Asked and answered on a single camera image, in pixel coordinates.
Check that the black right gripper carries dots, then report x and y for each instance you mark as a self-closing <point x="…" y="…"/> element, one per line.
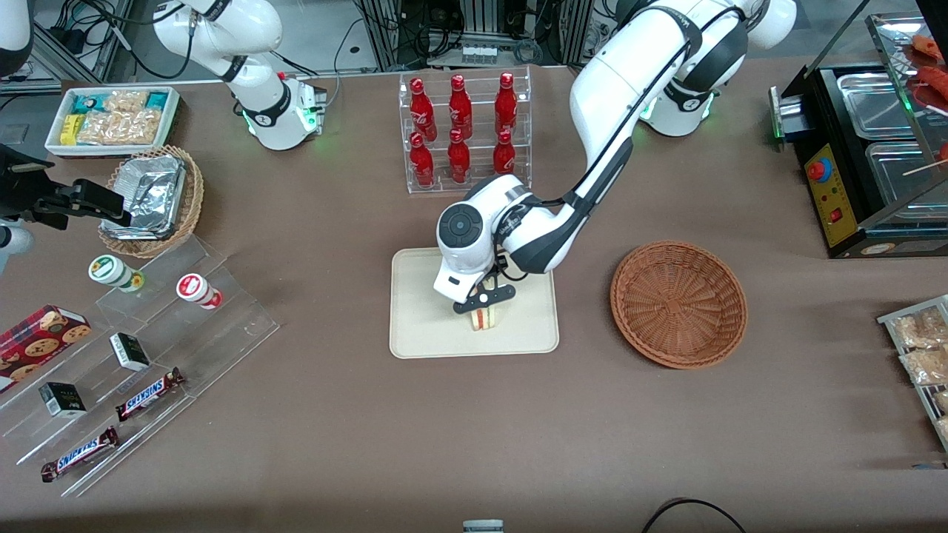
<point x="24" y="189"/>

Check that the triangular sandwich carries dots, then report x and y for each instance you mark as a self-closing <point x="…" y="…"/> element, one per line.
<point x="485" y="321"/>

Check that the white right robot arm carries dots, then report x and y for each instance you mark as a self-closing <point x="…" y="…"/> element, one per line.
<point x="259" y="89"/>

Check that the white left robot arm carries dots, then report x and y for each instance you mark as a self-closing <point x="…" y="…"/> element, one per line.
<point x="615" y="81"/>

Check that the cream plastic tray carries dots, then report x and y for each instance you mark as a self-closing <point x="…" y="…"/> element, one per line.
<point x="422" y="326"/>

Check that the light wicker basket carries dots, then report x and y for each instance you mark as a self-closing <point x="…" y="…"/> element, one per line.
<point x="191" y="200"/>

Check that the brown wicker basket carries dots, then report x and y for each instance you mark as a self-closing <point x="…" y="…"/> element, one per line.
<point x="678" y="303"/>

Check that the white snack bin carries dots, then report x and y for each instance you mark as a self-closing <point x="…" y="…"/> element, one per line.
<point x="55" y="144"/>

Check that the green capped white cup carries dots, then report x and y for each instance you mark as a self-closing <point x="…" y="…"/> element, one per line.
<point x="109" y="270"/>

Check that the yellow snack packet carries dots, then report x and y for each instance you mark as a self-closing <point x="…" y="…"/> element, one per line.
<point x="69" y="130"/>

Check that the silver foil container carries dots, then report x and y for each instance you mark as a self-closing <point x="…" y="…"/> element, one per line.
<point x="152" y="192"/>

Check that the large rice cracker bag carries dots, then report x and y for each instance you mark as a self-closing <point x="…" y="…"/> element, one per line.
<point x="118" y="127"/>

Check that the teal snack packet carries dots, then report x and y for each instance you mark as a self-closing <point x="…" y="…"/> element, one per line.
<point x="89" y="104"/>
<point x="158" y="100"/>

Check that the small rice cracker bag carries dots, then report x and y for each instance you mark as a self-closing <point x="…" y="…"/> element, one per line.
<point x="127" y="100"/>

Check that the clear acrylic bottle rack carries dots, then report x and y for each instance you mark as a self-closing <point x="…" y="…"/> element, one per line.
<point x="478" y="166"/>

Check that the red cookie box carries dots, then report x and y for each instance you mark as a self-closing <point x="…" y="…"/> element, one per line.
<point x="37" y="344"/>

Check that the red capped white cup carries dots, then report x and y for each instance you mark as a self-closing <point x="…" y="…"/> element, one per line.
<point x="196" y="289"/>

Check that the red cola bottle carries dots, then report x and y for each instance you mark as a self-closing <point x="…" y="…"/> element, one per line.
<point x="506" y="105"/>
<point x="458" y="159"/>
<point x="422" y="163"/>
<point x="504" y="157"/>
<point x="460" y="109"/>
<point x="421" y="111"/>

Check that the small black box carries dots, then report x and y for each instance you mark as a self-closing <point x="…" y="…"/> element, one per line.
<point x="63" y="400"/>
<point x="130" y="352"/>

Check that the clear acrylic step display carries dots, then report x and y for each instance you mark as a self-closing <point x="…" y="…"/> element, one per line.
<point x="222" y="333"/>

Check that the Snickers bar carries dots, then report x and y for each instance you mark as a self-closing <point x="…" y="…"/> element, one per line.
<point x="148" y="394"/>
<point x="78" y="454"/>

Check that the brown table cover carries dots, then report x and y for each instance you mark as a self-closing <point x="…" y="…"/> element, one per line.
<point x="333" y="444"/>

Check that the small grey device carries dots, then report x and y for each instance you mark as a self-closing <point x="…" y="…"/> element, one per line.
<point x="483" y="526"/>

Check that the white power strip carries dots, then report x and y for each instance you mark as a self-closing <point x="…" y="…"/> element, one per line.
<point x="479" y="54"/>

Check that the black hot dog machine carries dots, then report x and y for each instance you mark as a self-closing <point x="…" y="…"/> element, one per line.
<point x="852" y="185"/>

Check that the grey snack rack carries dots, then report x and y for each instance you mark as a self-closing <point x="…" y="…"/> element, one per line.
<point x="889" y="320"/>

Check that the clear cracker bag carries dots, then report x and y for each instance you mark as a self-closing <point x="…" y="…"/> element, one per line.
<point x="918" y="329"/>
<point x="941" y="401"/>
<point x="943" y="429"/>
<point x="926" y="366"/>

